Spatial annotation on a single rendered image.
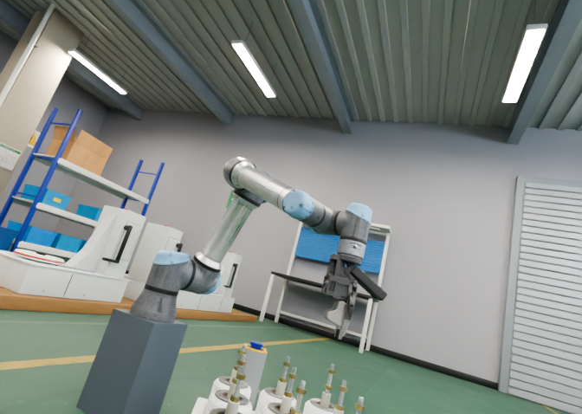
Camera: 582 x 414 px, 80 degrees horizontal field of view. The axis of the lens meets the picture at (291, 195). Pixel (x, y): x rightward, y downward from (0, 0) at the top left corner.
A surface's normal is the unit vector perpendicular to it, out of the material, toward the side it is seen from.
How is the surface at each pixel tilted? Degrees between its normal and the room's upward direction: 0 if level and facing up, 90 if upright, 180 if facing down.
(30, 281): 90
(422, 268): 90
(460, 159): 90
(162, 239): 90
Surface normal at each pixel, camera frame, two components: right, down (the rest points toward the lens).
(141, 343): -0.33, -0.34
